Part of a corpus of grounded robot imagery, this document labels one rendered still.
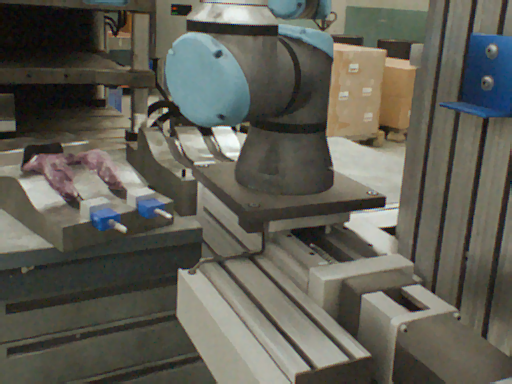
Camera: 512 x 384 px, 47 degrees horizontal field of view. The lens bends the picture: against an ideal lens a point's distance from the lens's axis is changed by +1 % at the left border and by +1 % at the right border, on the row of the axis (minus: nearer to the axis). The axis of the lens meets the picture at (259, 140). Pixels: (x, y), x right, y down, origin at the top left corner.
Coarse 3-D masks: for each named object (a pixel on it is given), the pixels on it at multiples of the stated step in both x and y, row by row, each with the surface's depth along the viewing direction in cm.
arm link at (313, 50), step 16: (288, 32) 79; (304, 32) 80; (320, 32) 81; (288, 48) 78; (304, 48) 80; (320, 48) 80; (304, 64) 79; (320, 64) 81; (304, 80) 79; (320, 80) 82; (304, 96) 80; (320, 96) 83; (288, 112) 81; (304, 112) 82; (320, 112) 84
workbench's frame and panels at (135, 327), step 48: (144, 240) 127; (192, 240) 132; (0, 288) 120; (48, 288) 125; (96, 288) 131; (144, 288) 137; (0, 336) 124; (48, 336) 128; (96, 336) 135; (144, 336) 139
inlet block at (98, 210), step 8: (88, 200) 120; (96, 200) 121; (104, 200) 121; (88, 208) 118; (96, 208) 119; (104, 208) 120; (88, 216) 118; (96, 216) 116; (104, 216) 116; (112, 216) 117; (96, 224) 117; (104, 224) 116; (112, 224) 115
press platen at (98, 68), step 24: (0, 48) 243; (24, 48) 249; (48, 48) 256; (72, 48) 263; (0, 72) 187; (24, 72) 190; (48, 72) 194; (72, 72) 197; (96, 72) 200; (120, 72) 199; (144, 72) 199
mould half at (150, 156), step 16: (144, 128) 165; (176, 128) 167; (192, 128) 168; (224, 128) 172; (128, 144) 176; (144, 144) 161; (160, 144) 158; (192, 144) 162; (224, 144) 166; (128, 160) 177; (144, 160) 162; (160, 160) 152; (192, 160) 154; (208, 160) 155; (144, 176) 163; (160, 176) 150; (176, 176) 138; (192, 176) 138; (160, 192) 150; (176, 192) 139; (192, 192) 137; (176, 208) 140; (192, 208) 138
